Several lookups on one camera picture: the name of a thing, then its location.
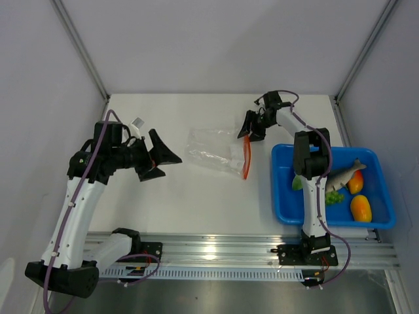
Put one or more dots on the clear zip bag orange zipper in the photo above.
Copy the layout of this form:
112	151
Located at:
219	150

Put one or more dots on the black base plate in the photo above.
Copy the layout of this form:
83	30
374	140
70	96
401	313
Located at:
294	255
152	248

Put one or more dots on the right aluminium frame post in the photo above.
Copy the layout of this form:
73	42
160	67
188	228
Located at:
367	47

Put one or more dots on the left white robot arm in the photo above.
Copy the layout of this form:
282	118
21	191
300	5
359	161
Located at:
64	266

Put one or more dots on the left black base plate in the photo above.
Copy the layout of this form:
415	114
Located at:
152	248

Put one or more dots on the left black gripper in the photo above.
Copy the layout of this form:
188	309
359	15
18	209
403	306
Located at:
160	153

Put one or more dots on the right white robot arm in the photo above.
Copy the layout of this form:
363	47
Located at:
312	161

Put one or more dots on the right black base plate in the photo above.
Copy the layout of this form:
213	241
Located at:
294	255

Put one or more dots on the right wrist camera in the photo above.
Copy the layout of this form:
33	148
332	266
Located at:
268	100

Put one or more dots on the green toy grapes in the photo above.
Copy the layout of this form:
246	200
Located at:
334	197

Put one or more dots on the grey toy fish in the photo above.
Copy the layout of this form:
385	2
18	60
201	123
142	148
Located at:
338	179

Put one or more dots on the aluminium frame post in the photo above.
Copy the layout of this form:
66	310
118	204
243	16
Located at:
367	47
80	48

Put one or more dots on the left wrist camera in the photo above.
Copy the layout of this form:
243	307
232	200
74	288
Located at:
132	128

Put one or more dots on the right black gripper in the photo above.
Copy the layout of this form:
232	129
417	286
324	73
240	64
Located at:
257	135

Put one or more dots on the left aluminium frame post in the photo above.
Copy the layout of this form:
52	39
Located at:
80	48

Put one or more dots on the blue plastic tray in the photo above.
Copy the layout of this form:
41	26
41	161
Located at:
289	204

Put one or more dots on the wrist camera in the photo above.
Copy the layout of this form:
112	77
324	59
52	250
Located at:
268	100
132	128

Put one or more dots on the white toy cauliflower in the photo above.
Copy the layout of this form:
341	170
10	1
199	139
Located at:
296	183

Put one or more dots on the aluminium mounting rail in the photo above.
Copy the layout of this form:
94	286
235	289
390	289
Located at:
253	251

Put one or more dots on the white slotted cable duct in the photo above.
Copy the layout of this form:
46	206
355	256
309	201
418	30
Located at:
205	273

